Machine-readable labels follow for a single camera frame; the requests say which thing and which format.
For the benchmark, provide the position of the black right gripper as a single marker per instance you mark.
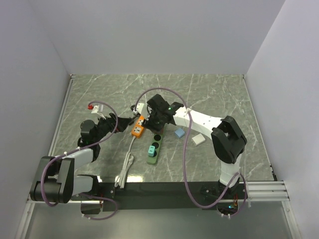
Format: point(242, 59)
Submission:
point(148, 123)

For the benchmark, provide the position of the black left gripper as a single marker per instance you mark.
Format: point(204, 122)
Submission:
point(110, 121)

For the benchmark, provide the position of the red cube socket adapter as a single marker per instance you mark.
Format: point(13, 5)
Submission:
point(156, 128)

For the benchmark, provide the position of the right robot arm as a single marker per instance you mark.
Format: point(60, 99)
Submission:
point(227, 137)

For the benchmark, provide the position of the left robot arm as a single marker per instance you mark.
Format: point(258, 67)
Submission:
point(55, 176)

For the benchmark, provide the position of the teal plug in strip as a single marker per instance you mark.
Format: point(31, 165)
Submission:
point(151, 151)

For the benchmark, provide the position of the light blue charger plug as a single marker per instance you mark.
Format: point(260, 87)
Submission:
point(179, 132)

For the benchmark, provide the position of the white charger plug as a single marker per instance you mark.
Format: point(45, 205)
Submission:
point(198, 139)

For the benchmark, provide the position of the green power strip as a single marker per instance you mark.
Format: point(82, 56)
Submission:
point(156, 141)

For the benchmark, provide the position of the orange power strip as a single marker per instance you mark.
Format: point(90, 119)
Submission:
point(138, 129)

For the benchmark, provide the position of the black base beam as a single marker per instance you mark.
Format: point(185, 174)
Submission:
point(159, 195)

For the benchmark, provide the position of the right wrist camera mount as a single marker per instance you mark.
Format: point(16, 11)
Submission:
point(140, 109)

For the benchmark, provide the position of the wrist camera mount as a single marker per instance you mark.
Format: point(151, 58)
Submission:
point(140, 109)
point(96, 109)

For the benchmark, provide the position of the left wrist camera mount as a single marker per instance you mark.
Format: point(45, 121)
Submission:
point(96, 109)

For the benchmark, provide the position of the aluminium frame rail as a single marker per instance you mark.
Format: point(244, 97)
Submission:
point(266, 191)

